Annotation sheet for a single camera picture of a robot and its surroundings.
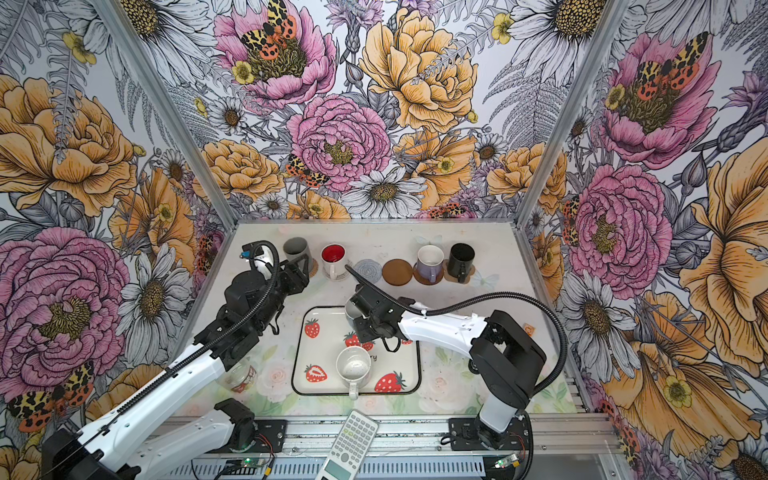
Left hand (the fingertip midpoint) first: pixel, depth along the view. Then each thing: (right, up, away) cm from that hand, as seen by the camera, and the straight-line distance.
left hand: (300, 267), depth 76 cm
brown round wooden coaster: (+34, -6, +27) cm, 44 cm away
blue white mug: (+12, -13, +7) cm, 19 cm away
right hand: (+16, -20, +9) cm, 27 cm away
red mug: (+2, +2, +29) cm, 29 cm away
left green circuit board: (-9, -45, -5) cm, 46 cm away
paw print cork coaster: (+42, -5, +29) cm, 51 cm away
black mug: (+45, +1, +23) cm, 51 cm away
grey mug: (-11, +5, +31) cm, 33 cm away
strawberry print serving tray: (+1, -21, +16) cm, 26 cm away
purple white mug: (+36, 0, +28) cm, 45 cm away
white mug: (+12, -28, +9) cm, 32 cm away
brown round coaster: (+25, -4, +29) cm, 38 cm away
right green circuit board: (+49, -46, -4) cm, 67 cm away
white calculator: (+12, -44, -6) cm, 46 cm away
